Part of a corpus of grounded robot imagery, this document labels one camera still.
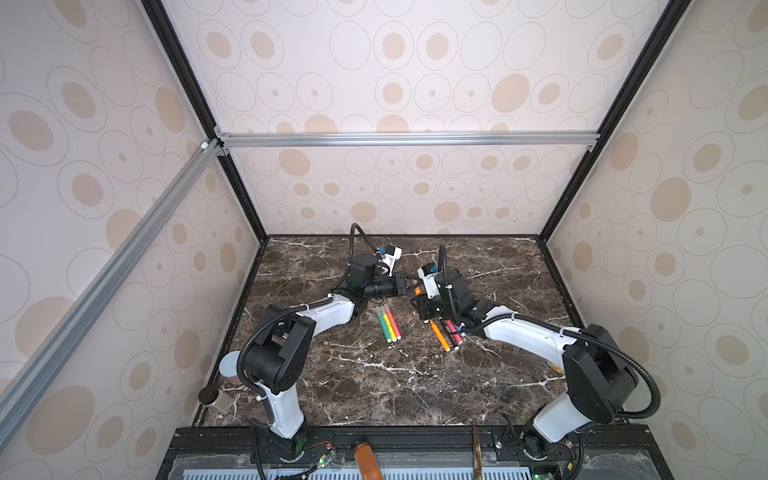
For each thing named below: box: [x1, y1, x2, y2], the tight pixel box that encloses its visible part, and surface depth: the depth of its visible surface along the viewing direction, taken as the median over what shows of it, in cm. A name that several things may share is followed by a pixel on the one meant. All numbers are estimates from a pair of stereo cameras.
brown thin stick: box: [473, 425, 483, 480], surface depth 74 cm
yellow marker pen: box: [380, 305, 397, 342], surface depth 96 cm
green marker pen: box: [375, 306, 392, 343], surface depth 96 cm
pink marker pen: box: [386, 307, 402, 340], surface depth 96 cm
